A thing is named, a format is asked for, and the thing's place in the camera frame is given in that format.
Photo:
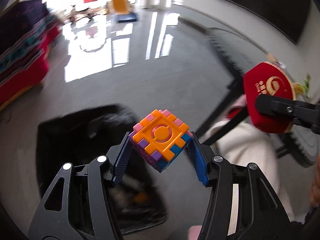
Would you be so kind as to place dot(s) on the colourful puzzle cube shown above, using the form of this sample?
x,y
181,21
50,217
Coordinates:
x,y
159,138

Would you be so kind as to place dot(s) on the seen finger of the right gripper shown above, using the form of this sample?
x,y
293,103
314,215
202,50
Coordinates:
x,y
272,108

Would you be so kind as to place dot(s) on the orange toy slide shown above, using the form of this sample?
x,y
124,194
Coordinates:
x,y
122,11

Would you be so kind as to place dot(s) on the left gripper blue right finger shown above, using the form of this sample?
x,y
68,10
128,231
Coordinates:
x,y
200,157

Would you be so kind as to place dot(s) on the black television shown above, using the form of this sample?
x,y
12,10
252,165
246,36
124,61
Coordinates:
x,y
288,16

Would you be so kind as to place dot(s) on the red sofa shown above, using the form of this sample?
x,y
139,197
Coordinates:
x,y
27,30

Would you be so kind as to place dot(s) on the person right hand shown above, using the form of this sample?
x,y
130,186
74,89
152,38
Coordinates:
x,y
314,195

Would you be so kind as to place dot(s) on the red velvet pouch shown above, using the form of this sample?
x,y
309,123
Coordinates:
x,y
267,79

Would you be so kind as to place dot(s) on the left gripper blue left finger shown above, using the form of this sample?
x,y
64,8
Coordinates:
x,y
120,157

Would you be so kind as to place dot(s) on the black trash bag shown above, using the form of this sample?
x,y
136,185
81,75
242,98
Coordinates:
x,y
73,167

